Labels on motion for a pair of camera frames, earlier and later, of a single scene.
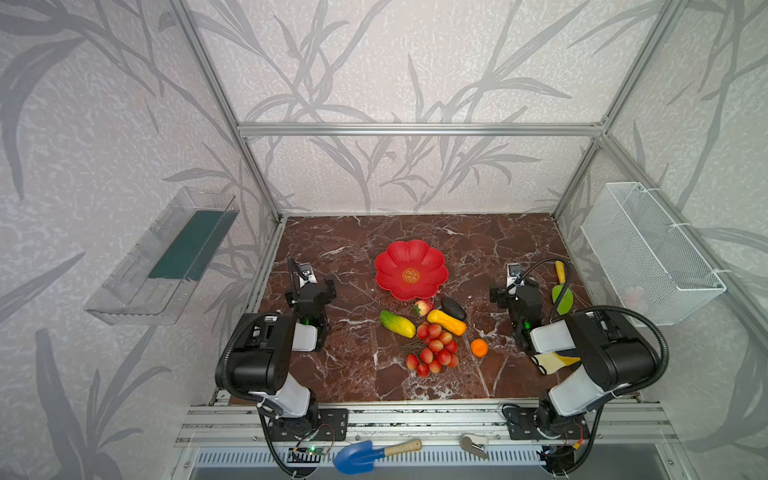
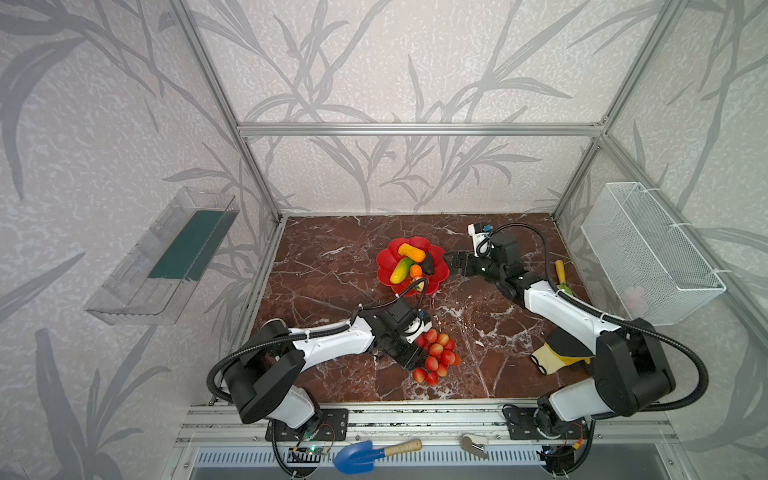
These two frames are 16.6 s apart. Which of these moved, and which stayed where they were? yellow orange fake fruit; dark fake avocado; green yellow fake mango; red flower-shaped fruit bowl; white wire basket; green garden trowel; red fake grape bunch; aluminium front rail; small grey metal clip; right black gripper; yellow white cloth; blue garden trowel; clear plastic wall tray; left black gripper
Moved: green yellow fake mango; left black gripper; dark fake avocado; red fake grape bunch; right black gripper; yellow orange fake fruit
Stayed: red flower-shaped fruit bowl; white wire basket; green garden trowel; aluminium front rail; clear plastic wall tray; yellow white cloth; blue garden trowel; small grey metal clip
